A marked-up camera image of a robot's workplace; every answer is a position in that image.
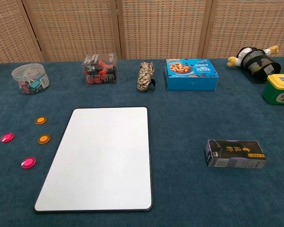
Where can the clear jar of binder clips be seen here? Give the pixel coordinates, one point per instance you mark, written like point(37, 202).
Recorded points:
point(26, 75)

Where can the black ink stick box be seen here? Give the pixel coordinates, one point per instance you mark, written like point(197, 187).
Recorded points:
point(234, 153)

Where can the blue felt table cover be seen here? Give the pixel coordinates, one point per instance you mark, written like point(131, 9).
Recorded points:
point(184, 118)

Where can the pink round magnet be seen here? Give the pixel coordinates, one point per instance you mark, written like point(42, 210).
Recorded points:
point(7, 137)
point(28, 162)

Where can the blue cookie box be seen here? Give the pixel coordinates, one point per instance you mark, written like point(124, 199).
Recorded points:
point(189, 71)

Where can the clear box of red-black clips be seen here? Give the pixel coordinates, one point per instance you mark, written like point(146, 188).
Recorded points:
point(99, 68)

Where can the green box with yellow lid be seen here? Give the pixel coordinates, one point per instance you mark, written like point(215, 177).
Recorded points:
point(277, 94)

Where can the white magnetic board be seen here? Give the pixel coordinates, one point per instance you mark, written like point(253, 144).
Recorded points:
point(97, 160)

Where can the yellow round magnet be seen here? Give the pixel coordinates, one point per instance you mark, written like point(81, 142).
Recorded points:
point(44, 138)
point(41, 120)

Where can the woven folding screen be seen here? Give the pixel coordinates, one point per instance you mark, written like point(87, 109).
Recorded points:
point(161, 28)

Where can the black mesh pen holder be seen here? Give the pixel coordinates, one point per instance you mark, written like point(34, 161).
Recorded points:
point(258, 68)

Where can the penguin plush toy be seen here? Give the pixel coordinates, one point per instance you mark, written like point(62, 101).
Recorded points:
point(232, 61)

